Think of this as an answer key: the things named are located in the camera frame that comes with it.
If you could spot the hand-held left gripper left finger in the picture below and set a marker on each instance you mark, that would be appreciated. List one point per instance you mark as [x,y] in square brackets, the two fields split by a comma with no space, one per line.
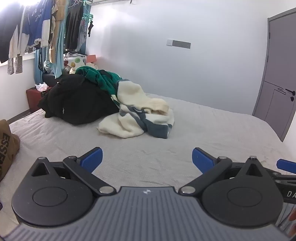
[93,159]

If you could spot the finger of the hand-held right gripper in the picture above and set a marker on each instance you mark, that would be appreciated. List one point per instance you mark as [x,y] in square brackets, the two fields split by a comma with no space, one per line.
[286,166]

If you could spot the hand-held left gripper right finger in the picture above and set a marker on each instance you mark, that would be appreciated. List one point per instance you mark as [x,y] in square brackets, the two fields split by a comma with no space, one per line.
[201,160]

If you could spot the cream and blue fleece sweater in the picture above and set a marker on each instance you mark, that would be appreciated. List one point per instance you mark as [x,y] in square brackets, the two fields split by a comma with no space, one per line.
[136,115]

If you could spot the row of hanging clothes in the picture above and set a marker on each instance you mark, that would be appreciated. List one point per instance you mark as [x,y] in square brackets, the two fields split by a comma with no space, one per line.
[44,25]

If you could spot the person's right hand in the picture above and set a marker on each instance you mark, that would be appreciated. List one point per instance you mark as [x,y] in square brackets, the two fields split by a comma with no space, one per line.
[292,214]

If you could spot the grey bed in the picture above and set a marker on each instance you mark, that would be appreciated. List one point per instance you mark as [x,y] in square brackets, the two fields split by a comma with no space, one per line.
[208,132]

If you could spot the black garment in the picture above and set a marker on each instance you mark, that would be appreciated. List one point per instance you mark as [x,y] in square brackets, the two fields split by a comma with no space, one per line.
[76,104]

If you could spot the green garment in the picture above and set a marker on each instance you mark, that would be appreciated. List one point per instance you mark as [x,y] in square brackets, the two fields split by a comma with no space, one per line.
[101,80]

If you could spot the brown printed garment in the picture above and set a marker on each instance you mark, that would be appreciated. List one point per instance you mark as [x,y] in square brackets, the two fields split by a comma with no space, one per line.
[8,148]

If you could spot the red cabinet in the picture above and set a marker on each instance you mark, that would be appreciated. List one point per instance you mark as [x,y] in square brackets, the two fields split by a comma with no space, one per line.
[33,97]

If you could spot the white plastic bag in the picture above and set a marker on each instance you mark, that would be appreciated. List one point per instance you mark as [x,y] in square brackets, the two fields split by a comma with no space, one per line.
[41,87]

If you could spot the grey door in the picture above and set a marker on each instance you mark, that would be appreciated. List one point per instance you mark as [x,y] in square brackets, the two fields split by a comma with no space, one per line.
[277,69]

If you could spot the polka dot cloth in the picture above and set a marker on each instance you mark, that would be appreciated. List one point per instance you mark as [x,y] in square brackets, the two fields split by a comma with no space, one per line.
[75,61]

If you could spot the red box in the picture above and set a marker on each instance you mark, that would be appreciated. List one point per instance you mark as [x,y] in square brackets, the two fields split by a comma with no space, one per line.
[91,59]

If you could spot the white and grey wall panel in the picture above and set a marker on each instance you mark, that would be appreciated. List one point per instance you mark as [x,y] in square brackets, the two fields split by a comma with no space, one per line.
[179,44]

